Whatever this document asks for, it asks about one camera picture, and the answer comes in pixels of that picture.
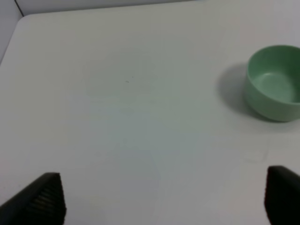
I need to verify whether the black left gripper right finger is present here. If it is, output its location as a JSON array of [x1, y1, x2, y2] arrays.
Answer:
[[264, 165, 300, 225]]

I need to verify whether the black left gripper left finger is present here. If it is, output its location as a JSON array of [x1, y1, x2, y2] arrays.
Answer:
[[0, 172, 67, 225]]

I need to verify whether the green plastic bowl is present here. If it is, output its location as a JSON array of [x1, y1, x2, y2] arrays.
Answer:
[[244, 45, 300, 122]]

